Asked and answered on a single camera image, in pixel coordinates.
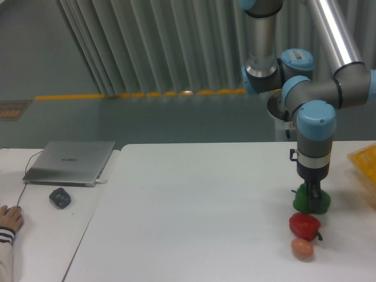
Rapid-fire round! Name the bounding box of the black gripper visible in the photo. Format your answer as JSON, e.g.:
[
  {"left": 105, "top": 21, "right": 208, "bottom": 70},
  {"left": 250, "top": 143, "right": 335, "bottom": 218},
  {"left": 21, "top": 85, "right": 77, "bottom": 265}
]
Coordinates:
[{"left": 296, "top": 154, "right": 331, "bottom": 213}]

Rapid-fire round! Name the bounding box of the green bell pepper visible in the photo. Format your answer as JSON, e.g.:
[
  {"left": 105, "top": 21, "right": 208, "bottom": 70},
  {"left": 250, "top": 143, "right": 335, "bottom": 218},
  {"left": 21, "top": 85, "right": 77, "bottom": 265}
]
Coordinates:
[{"left": 292, "top": 183, "right": 331, "bottom": 214}]

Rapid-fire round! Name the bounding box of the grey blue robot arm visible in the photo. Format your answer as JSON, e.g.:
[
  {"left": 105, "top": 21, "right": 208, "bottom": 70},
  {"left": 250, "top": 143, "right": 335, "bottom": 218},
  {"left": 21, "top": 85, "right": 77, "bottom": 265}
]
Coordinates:
[{"left": 239, "top": 1, "right": 375, "bottom": 214}]

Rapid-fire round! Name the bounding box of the striped sleeve forearm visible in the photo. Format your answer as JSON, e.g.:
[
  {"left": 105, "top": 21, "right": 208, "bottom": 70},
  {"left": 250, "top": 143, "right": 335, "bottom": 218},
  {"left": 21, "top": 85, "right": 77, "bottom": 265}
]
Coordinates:
[{"left": 1, "top": 227, "right": 15, "bottom": 281}]

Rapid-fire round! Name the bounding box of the red bell pepper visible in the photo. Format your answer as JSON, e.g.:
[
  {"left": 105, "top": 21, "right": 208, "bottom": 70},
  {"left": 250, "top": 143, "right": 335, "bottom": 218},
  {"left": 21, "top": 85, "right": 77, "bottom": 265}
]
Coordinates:
[{"left": 289, "top": 213, "right": 323, "bottom": 241}]

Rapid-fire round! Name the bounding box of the yellow plastic basket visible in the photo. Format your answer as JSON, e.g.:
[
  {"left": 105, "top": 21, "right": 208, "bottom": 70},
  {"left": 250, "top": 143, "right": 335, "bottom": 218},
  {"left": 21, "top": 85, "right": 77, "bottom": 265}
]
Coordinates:
[{"left": 347, "top": 143, "right": 375, "bottom": 201}]

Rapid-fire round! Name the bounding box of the person's hand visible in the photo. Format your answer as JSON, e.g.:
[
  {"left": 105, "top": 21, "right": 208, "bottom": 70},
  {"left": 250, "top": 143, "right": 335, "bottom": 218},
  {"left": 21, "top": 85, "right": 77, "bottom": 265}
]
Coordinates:
[{"left": 0, "top": 205, "right": 24, "bottom": 233}]

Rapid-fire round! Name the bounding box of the brown egg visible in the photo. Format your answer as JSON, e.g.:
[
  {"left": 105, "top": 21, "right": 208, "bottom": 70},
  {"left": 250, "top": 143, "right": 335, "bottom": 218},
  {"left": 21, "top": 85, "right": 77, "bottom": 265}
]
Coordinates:
[{"left": 290, "top": 238, "right": 314, "bottom": 260}]

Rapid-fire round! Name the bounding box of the black small gadget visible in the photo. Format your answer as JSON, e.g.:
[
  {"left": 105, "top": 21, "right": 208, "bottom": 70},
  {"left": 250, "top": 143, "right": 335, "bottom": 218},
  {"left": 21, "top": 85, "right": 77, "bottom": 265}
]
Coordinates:
[{"left": 49, "top": 187, "right": 72, "bottom": 209}]

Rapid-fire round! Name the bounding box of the silver closed laptop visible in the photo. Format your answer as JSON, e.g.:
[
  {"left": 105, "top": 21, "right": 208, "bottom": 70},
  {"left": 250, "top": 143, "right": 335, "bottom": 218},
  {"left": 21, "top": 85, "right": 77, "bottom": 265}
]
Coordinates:
[{"left": 23, "top": 141, "right": 115, "bottom": 187}]

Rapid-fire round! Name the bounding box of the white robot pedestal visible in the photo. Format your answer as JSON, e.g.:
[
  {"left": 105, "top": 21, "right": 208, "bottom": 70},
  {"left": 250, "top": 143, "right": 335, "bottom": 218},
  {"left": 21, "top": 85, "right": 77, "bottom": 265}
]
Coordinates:
[{"left": 267, "top": 89, "right": 297, "bottom": 142}]

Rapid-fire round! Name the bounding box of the black mouse cable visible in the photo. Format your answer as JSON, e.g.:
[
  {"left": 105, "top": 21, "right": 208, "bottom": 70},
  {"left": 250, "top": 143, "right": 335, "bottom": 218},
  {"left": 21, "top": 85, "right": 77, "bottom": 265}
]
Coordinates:
[{"left": 0, "top": 146, "right": 45, "bottom": 208}]

